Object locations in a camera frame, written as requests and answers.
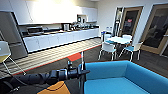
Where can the white dining table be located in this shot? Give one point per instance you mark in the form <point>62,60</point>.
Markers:
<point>119,39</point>

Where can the white kitchen base cabinets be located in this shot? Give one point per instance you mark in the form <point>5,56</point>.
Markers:
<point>56,40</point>

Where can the blue sofa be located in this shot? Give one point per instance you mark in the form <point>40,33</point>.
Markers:
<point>116,78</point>

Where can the coffee machine with screen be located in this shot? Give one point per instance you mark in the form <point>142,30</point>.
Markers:
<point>81,20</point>

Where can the stainless steel refrigerator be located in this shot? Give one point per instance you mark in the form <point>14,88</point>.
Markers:
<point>11,33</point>

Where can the wooden framed glass door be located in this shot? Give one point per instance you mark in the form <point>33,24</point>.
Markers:
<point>156,30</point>
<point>131,21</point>

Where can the black garment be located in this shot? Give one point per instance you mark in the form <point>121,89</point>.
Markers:
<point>81,82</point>

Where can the microwave oven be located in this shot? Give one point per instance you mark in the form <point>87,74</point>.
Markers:
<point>34,30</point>

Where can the orange upholstered seat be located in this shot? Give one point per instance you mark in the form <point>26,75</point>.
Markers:
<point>58,88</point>

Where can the white upper kitchen cabinets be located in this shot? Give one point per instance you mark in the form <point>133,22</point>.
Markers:
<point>50,11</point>

